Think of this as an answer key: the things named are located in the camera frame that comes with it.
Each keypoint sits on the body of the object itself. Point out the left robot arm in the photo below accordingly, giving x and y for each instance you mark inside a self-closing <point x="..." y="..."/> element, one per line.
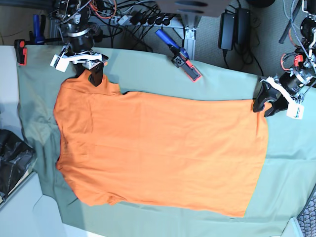
<point x="302" y="61"/>

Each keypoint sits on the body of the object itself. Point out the black power adapter left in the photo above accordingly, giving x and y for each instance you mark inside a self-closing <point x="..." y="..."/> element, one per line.
<point x="226" y="32"/>

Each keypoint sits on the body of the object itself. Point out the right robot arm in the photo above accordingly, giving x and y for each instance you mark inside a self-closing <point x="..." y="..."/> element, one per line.
<point x="81" y="34"/>

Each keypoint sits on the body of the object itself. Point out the red black corner clamp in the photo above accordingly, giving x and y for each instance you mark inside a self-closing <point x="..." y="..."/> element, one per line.
<point x="20" y="51"/>

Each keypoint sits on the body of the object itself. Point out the black power adapter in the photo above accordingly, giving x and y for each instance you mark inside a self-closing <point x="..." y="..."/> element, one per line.
<point x="226" y="32"/>
<point x="242" y="26"/>

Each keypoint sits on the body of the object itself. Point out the green table cloth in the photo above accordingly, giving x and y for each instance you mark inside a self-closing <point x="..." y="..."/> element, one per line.
<point x="286" y="181"/>

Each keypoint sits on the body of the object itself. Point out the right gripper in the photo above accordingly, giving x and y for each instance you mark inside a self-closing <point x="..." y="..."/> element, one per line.
<point x="89" y="59"/>

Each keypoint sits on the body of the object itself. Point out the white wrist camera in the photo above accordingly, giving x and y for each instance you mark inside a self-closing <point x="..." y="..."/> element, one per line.
<point x="59" y="63"/>
<point x="295" y="111"/>

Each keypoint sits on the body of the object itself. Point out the white power strip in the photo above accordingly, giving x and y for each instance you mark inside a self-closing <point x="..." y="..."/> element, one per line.
<point x="140" y="19"/>

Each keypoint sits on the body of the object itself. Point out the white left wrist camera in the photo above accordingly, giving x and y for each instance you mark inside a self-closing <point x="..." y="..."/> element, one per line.
<point x="295" y="111"/>

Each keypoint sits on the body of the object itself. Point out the blue handled bar clamp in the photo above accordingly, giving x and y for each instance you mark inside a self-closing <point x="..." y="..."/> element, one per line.
<point x="180" y="57"/>

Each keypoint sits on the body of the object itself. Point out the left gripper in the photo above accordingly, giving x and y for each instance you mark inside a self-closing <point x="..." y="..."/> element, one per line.
<point x="275" y="91"/>

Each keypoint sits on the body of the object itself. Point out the black plastic bag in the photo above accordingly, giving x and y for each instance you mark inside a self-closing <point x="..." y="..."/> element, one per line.
<point x="15" y="159"/>

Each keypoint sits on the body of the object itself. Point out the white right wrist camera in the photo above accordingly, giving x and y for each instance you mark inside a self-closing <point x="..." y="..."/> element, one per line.
<point x="59" y="63"/>

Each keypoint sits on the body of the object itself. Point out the blue spring clamp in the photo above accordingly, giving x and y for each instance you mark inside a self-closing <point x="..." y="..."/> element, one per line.
<point x="37" y="35"/>

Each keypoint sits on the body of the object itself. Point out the black power adapter right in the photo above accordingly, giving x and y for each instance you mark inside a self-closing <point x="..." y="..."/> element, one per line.
<point x="242" y="26"/>

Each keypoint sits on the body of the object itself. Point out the orange T-shirt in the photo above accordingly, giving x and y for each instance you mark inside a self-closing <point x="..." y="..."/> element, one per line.
<point x="158" y="150"/>

